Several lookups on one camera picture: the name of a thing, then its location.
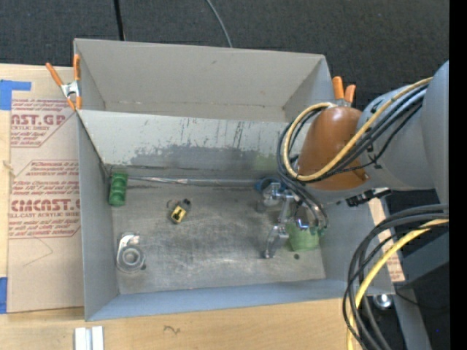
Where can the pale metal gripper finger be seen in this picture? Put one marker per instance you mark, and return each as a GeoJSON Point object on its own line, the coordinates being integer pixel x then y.
{"type": "Point", "coordinates": [284, 236]}
{"type": "Point", "coordinates": [271, 244]}

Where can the small blue round thing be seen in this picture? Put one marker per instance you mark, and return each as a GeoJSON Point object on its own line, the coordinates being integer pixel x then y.
{"type": "Point", "coordinates": [259, 185]}

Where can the grey metal bin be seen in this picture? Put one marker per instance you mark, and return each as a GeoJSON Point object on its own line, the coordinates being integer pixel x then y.
{"type": "Point", "coordinates": [219, 239]}

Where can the yellow and black small box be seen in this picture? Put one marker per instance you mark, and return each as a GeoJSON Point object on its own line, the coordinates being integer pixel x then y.
{"type": "Point", "coordinates": [178, 213]}

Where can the green ribbed block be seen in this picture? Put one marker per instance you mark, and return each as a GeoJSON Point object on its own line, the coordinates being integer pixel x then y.
{"type": "Point", "coordinates": [118, 190]}

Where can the brown cardboard board, red print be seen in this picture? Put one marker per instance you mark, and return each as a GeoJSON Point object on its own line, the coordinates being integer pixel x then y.
{"type": "Point", "coordinates": [44, 253]}

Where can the black cylinder on white bracket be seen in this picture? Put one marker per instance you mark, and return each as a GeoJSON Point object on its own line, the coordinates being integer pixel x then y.
{"type": "Point", "coordinates": [359, 199]}

